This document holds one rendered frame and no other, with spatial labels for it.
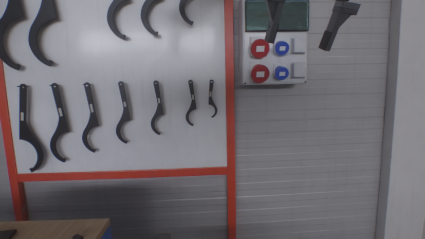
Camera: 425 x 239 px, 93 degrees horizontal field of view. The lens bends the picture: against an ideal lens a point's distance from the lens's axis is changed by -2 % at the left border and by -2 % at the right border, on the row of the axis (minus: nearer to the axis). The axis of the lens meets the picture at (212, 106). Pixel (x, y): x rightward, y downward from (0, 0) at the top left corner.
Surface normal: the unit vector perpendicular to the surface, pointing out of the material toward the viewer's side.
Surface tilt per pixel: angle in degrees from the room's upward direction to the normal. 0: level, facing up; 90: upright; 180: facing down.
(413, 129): 90
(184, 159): 90
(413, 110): 90
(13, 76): 90
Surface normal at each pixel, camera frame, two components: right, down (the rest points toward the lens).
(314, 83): 0.04, 0.11
